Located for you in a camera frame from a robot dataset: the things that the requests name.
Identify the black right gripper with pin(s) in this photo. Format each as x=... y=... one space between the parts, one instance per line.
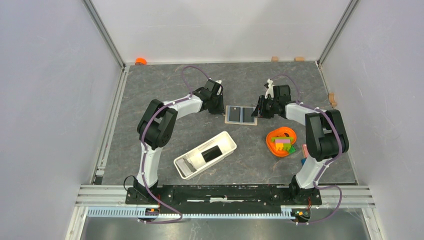
x=259 y=111

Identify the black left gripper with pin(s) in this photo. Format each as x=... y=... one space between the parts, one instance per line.
x=220 y=110

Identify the black credit card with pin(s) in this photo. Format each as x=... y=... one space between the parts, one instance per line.
x=211 y=153
x=234 y=114
x=247 y=115

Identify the beige leather card holder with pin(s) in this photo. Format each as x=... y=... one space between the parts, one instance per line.
x=241 y=122

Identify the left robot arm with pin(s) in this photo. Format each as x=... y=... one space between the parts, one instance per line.
x=157 y=125

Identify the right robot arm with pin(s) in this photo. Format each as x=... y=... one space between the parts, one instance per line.
x=325 y=135

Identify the orange bowl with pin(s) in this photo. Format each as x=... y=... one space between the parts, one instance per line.
x=281 y=132

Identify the coloured toy blocks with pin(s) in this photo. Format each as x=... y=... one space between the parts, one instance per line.
x=282 y=146

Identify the white plastic tray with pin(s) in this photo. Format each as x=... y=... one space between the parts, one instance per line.
x=192 y=163

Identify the wooden block right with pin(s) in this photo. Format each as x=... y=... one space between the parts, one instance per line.
x=299 y=59

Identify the curved wooden piece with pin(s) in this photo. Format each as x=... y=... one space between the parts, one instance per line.
x=332 y=100

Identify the orange round cap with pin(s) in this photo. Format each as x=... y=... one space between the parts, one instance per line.
x=140 y=61

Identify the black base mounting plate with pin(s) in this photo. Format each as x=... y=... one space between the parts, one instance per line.
x=221 y=199

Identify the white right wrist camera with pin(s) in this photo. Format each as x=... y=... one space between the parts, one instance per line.
x=269 y=94

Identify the white toothed cable rail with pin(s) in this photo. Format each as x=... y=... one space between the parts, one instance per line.
x=144 y=213

